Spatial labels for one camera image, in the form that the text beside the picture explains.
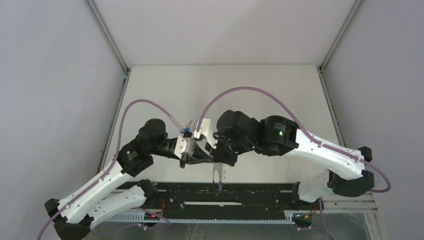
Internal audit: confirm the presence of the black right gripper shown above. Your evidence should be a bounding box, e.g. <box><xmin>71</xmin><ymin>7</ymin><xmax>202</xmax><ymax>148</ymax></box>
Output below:
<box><xmin>204</xmin><ymin>130</ymin><xmax>255</xmax><ymax>168</ymax></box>

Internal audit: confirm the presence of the silver key with blue head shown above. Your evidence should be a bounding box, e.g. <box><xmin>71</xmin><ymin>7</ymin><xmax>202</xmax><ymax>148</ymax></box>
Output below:
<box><xmin>184</xmin><ymin>120</ymin><xmax>193</xmax><ymax>132</ymax></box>

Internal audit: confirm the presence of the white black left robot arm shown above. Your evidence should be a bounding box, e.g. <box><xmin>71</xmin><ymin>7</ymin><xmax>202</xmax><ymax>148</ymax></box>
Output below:
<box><xmin>44</xmin><ymin>118</ymin><xmax>216</xmax><ymax>240</ymax></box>

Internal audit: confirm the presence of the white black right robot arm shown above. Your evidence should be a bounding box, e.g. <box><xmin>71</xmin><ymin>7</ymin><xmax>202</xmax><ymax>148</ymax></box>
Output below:
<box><xmin>205</xmin><ymin>110</ymin><xmax>375</xmax><ymax>209</ymax></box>

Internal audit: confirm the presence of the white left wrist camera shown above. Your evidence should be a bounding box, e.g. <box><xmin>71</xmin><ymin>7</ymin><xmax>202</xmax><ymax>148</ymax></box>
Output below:
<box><xmin>174</xmin><ymin>136</ymin><xmax>196</xmax><ymax>159</ymax></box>

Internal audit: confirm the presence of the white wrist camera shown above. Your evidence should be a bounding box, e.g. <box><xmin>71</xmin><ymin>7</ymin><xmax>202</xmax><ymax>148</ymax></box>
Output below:
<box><xmin>192</xmin><ymin>118</ymin><xmax>218</xmax><ymax>149</ymax></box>
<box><xmin>174</xmin><ymin>136</ymin><xmax>196</xmax><ymax>159</ymax></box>

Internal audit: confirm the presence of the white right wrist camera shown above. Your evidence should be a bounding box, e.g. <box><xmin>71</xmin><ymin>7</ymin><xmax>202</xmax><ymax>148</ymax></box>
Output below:
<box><xmin>192</xmin><ymin>118</ymin><xmax>218</xmax><ymax>149</ymax></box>

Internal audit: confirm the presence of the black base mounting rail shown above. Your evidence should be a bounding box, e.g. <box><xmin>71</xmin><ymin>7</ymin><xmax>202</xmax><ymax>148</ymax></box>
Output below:
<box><xmin>112</xmin><ymin>181</ymin><xmax>326</xmax><ymax>223</ymax></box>

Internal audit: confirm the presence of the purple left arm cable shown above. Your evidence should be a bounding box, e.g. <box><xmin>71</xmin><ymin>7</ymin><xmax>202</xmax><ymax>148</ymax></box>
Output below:
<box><xmin>36</xmin><ymin>99</ymin><xmax>185</xmax><ymax>240</ymax></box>

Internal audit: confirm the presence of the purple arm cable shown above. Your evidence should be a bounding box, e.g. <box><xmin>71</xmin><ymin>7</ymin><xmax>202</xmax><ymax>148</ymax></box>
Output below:
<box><xmin>36</xmin><ymin>99</ymin><xmax>185</xmax><ymax>240</ymax></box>
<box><xmin>196</xmin><ymin>86</ymin><xmax>392</xmax><ymax>194</ymax></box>

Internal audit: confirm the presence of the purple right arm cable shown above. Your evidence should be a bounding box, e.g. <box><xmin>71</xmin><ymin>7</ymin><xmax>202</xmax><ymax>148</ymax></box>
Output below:
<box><xmin>196</xmin><ymin>86</ymin><xmax>392</xmax><ymax>194</ymax></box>

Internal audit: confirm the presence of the aluminium frame rail right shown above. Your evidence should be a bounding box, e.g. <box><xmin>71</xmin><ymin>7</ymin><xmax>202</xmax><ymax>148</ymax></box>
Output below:
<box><xmin>316</xmin><ymin>0</ymin><xmax>366</xmax><ymax>147</ymax></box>

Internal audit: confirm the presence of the aluminium frame rail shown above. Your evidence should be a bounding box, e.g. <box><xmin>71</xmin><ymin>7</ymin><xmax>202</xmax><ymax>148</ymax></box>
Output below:
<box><xmin>84</xmin><ymin>0</ymin><xmax>129</xmax><ymax>169</ymax></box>
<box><xmin>316</xmin><ymin>0</ymin><xmax>366</xmax><ymax>147</ymax></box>

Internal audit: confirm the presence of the aluminium frame rail left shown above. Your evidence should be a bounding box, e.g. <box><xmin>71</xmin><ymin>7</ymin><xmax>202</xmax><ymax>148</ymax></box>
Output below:
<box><xmin>84</xmin><ymin>0</ymin><xmax>129</xmax><ymax>169</ymax></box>

